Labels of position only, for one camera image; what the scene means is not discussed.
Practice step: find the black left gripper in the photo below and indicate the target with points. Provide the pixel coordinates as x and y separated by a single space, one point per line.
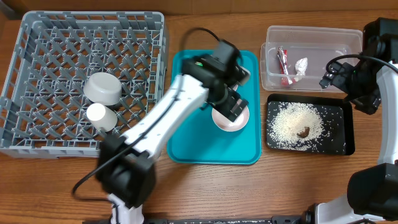
234 104

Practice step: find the pink bowl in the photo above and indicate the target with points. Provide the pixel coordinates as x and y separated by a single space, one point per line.
226 125

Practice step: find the pile of rice grains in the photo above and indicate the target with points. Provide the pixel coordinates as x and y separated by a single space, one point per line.
289 119

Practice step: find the red foil snack wrapper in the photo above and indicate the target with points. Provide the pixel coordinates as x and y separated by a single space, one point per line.
282 56

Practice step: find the white napkin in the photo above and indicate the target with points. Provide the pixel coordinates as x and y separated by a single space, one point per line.
301 66

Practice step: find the brown food scrap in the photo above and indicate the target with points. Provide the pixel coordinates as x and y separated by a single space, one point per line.
304 132

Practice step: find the white cup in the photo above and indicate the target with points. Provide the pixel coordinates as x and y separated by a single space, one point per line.
101 117

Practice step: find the grey bowl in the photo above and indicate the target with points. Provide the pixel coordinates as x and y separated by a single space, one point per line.
103 88

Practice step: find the large white round plate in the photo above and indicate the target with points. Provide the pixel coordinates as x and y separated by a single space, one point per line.
235 87

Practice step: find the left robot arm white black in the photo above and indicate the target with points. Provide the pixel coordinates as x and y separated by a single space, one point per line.
126 164

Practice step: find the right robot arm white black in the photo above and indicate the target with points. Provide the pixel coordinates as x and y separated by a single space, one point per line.
371 194

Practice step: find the black waste tray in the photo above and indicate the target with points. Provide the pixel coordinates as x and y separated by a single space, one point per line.
338 115

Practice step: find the teal plastic tray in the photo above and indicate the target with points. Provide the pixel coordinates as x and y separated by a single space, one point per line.
199 141

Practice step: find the clear plastic storage bin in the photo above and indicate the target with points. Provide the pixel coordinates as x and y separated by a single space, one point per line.
318 44

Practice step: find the grey plastic dish rack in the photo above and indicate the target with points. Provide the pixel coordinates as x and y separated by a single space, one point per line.
43 107

